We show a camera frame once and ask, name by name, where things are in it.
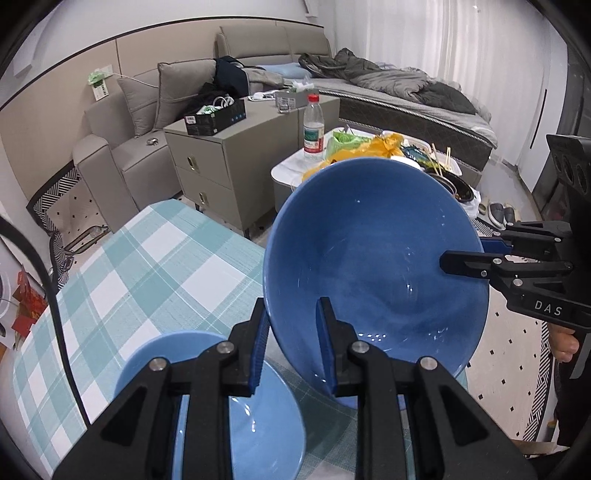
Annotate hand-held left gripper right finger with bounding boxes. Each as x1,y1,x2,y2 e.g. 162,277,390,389
315,296,539,480

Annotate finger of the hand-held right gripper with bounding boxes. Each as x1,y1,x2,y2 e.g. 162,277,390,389
480,220,573,260
438,250,573,289

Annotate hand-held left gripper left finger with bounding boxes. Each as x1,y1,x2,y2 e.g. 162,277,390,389
53,298,271,480

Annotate blue bowl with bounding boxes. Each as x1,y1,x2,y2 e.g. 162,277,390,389
262,157,491,409
113,331,306,480

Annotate person's right hand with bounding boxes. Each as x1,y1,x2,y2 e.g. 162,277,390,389
547,320,581,364

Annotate black food bowl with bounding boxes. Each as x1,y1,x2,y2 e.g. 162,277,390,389
429,172,477,205

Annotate white diamond-dotted rug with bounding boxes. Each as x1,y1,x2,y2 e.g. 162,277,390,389
462,215,561,446

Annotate teal checked tablecloth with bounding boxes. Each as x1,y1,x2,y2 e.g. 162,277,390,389
13,199,469,480

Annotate grey bed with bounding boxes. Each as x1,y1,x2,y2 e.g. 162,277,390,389
298,46,498,172

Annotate cardboard piece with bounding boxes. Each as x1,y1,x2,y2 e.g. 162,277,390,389
508,440,560,459

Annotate yellow plastic bag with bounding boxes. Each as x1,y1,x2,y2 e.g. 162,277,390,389
301,132,408,184

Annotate green plastic bag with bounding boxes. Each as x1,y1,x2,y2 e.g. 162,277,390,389
325,130,371,160

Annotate grey bedside cabinet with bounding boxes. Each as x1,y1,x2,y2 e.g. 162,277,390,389
163,98,280,234
245,95,341,158

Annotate white curtain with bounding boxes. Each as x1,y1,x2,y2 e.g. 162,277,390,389
431,0,571,195

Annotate white coffee table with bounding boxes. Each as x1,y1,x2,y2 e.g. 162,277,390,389
270,128,484,227

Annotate grey blanket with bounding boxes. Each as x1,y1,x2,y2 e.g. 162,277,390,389
298,47,479,117

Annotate clear plastic water bottle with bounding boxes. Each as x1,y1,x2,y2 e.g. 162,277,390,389
302,93,327,161

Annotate grey sofa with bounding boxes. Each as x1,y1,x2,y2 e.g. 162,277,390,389
73,23,334,234

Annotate red box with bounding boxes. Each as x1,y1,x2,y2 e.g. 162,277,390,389
10,271,49,340

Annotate black box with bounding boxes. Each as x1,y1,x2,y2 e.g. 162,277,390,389
184,98,247,137

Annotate grey cushion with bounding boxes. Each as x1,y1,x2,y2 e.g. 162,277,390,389
154,59,219,131
116,76,163,138

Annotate blue pillow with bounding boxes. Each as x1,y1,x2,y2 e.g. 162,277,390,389
262,63,311,80

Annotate dark jacket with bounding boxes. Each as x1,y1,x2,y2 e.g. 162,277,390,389
198,55,254,110

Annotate black cable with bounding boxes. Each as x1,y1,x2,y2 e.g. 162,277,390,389
0,216,90,428

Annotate white green wall holder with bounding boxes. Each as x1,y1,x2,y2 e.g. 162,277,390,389
87,65,115,101

